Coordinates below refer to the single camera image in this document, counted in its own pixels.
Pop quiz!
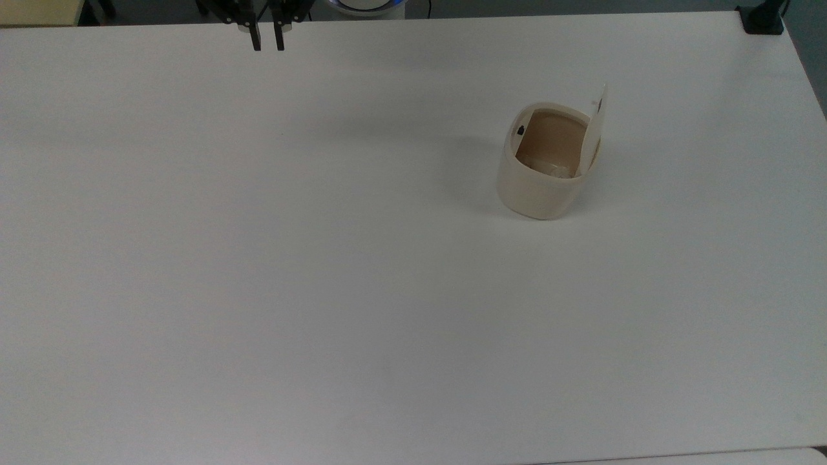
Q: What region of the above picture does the cream lidded trash bin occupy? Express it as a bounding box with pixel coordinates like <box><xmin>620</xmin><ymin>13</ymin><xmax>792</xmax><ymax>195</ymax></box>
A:
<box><xmin>496</xmin><ymin>83</ymin><xmax>609</xmax><ymax>221</ymax></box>

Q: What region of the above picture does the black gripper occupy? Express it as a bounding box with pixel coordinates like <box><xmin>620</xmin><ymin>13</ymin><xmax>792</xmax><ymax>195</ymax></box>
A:
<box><xmin>196</xmin><ymin>0</ymin><xmax>311</xmax><ymax>52</ymax></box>

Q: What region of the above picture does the black table clamp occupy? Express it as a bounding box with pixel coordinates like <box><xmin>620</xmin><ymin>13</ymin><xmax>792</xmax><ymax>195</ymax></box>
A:
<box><xmin>735</xmin><ymin>0</ymin><xmax>790</xmax><ymax>35</ymax></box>

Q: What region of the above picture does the white table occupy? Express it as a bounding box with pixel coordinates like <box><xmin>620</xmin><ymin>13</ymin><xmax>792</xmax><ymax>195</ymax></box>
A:
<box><xmin>536</xmin><ymin>446</ymin><xmax>827</xmax><ymax>465</ymax></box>

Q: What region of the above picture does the beige wooden furniture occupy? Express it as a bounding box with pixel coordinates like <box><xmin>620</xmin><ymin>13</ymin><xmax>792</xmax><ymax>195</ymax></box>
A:
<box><xmin>0</xmin><ymin>0</ymin><xmax>86</xmax><ymax>27</ymax></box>

